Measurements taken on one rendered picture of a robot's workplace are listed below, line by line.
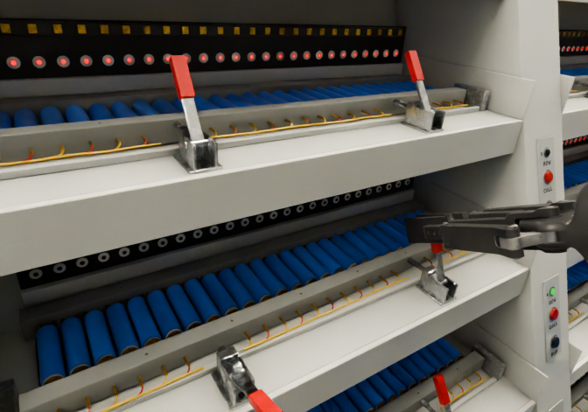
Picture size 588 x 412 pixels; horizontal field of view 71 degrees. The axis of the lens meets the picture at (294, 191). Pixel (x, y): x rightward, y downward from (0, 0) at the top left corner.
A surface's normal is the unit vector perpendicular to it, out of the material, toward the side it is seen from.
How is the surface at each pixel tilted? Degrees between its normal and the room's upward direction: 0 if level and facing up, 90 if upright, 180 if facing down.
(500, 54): 90
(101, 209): 111
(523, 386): 90
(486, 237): 92
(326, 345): 21
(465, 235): 92
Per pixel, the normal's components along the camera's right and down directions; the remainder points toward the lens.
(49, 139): 0.53, 0.40
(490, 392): 0.06, -0.90
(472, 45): -0.85, 0.18
